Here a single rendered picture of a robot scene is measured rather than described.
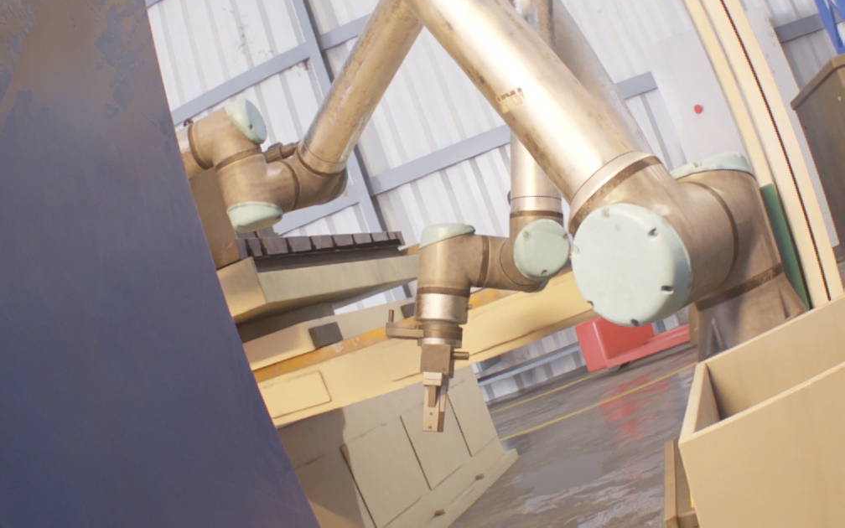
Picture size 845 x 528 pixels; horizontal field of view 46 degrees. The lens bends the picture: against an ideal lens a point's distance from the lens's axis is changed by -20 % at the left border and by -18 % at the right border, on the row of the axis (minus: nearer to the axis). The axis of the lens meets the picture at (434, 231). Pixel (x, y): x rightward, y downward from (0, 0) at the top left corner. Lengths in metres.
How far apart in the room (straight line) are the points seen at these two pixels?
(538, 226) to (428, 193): 7.62
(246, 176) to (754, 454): 1.34
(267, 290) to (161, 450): 2.09
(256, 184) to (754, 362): 1.05
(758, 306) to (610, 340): 6.02
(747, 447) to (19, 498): 0.58
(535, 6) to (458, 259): 0.46
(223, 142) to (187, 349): 1.61
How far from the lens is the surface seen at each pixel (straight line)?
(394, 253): 3.54
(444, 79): 9.54
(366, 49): 1.85
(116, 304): 0.33
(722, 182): 1.50
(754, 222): 1.51
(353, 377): 2.52
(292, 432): 3.16
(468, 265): 2.02
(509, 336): 2.42
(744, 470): 0.76
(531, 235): 1.90
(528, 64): 1.46
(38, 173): 0.32
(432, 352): 1.98
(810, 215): 1.66
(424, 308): 2.01
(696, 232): 1.38
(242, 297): 2.40
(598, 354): 7.49
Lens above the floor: 0.69
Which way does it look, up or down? 4 degrees up
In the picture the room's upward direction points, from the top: 20 degrees counter-clockwise
